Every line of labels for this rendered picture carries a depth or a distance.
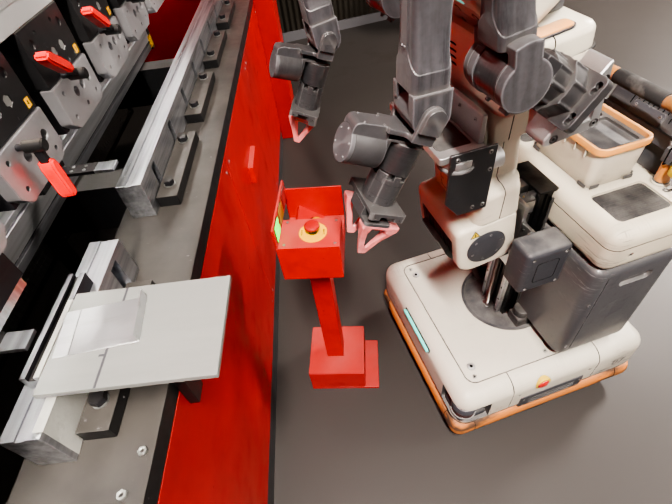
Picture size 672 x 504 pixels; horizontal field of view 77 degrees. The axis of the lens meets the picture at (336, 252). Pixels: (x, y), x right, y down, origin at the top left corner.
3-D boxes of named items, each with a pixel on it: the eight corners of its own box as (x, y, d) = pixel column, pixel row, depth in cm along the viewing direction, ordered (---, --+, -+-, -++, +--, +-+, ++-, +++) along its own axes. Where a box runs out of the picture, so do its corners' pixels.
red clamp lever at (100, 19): (92, 3, 75) (121, 25, 85) (70, 6, 75) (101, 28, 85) (94, 13, 75) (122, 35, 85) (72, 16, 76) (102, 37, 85)
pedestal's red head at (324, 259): (344, 277, 112) (337, 228, 99) (284, 279, 114) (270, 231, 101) (345, 225, 126) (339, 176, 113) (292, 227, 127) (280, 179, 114)
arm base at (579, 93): (616, 84, 60) (560, 53, 68) (588, 60, 56) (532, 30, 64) (570, 136, 64) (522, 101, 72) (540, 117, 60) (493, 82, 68)
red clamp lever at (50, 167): (78, 197, 64) (38, 142, 57) (51, 201, 64) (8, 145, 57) (82, 190, 65) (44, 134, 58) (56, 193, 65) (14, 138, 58)
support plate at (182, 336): (219, 377, 59) (217, 374, 59) (35, 398, 60) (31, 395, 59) (231, 278, 72) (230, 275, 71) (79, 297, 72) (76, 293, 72)
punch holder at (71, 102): (79, 133, 73) (17, 32, 61) (31, 140, 73) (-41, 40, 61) (105, 93, 83) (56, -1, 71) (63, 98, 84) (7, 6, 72)
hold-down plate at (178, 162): (181, 204, 105) (177, 195, 103) (160, 207, 106) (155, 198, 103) (199, 139, 126) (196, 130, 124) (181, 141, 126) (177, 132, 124)
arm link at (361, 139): (453, 113, 56) (424, 86, 62) (380, 94, 51) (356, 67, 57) (413, 187, 63) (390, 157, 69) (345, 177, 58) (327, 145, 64)
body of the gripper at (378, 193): (367, 223, 65) (387, 183, 61) (346, 185, 72) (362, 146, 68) (402, 226, 68) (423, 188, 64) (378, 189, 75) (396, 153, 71)
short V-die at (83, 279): (50, 386, 63) (38, 377, 61) (31, 388, 63) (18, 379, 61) (93, 282, 77) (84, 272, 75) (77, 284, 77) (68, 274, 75)
